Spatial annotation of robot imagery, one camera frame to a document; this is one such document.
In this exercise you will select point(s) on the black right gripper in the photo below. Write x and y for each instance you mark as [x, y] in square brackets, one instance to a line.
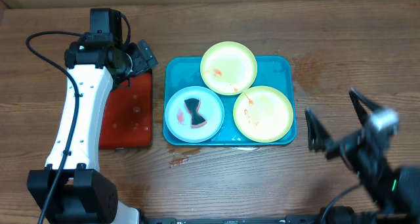
[334, 149]

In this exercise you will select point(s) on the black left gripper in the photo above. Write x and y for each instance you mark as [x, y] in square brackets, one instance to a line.
[140, 65]

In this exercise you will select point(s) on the light blue plate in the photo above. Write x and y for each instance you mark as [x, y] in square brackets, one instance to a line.
[178, 119]

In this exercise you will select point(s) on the green and pink sponge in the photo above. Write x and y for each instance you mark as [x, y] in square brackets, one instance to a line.
[193, 106]

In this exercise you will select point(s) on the yellow-green plate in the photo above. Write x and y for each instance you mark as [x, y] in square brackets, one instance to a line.
[263, 114]
[228, 68]

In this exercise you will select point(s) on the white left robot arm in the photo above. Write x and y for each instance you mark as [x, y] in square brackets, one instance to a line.
[70, 188]

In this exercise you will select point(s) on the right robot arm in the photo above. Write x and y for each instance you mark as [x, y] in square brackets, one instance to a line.
[394, 191]

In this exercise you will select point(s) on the blue plastic tray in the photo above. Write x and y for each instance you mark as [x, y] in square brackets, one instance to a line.
[273, 71]

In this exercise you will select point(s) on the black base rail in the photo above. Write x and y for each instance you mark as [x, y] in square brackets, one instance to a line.
[289, 219]

